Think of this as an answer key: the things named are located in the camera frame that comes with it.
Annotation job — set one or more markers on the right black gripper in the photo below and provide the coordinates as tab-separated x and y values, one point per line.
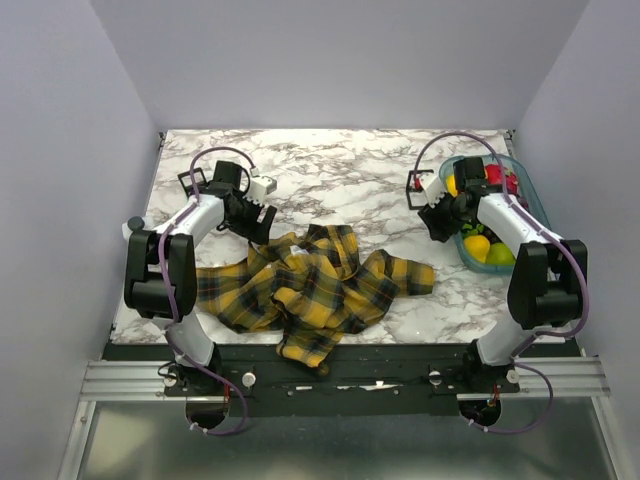
432	216

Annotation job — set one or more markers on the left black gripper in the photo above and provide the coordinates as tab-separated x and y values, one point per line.
255	231

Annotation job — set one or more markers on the yellow plaid flannel shirt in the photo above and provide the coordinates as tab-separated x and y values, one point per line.
314	288

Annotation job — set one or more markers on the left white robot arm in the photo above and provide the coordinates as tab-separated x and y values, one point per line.
160	277

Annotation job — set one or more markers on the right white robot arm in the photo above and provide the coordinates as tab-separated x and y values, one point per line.
547	294

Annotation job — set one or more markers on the green striped melon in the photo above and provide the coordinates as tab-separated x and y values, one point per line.
472	229

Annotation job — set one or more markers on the yellow mango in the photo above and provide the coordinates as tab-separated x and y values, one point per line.
451	185

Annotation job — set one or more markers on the yellow lemon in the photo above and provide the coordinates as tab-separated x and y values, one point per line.
478	247

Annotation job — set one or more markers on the green apple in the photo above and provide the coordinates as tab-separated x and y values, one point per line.
499	254

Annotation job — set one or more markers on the red dragon fruit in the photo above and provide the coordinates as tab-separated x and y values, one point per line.
495	174

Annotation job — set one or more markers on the teal plastic fruit bin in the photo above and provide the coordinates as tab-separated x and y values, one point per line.
527	197

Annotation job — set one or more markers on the white bottle black cap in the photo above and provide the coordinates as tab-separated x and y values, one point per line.
134	224

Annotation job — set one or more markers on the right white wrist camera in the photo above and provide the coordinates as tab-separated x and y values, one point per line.
433	188

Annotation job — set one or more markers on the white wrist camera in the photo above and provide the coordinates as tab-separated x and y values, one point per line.
260	186
433	188

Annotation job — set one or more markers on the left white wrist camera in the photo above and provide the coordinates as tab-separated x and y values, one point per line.
260	186

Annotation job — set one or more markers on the right black display frame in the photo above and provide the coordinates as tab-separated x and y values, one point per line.
413	192

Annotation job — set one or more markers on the black display frame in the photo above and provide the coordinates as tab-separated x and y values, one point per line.
413	192
189	179

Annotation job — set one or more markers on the left black display frame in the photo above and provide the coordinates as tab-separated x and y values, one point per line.
189	179

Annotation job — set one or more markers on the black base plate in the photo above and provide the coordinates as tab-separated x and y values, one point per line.
254	377

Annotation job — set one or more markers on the aluminium rail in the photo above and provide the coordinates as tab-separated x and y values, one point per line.
570	377

